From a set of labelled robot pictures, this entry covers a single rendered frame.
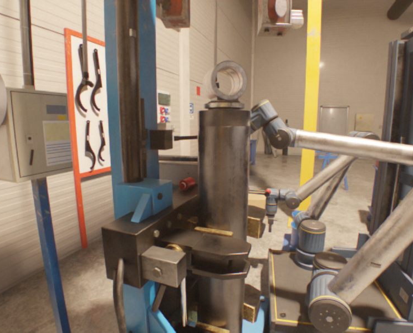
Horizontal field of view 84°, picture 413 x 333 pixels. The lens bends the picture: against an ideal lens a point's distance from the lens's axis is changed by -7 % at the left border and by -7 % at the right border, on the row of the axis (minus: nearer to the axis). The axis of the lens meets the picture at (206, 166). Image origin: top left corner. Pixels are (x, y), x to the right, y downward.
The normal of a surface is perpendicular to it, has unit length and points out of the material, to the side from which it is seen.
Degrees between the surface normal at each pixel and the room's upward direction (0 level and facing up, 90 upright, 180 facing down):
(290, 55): 90
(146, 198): 45
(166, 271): 90
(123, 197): 90
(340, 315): 87
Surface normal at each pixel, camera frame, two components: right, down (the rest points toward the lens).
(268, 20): -0.04, 0.18
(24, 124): 0.93, 0.07
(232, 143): 0.25, 0.17
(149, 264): -0.37, 0.16
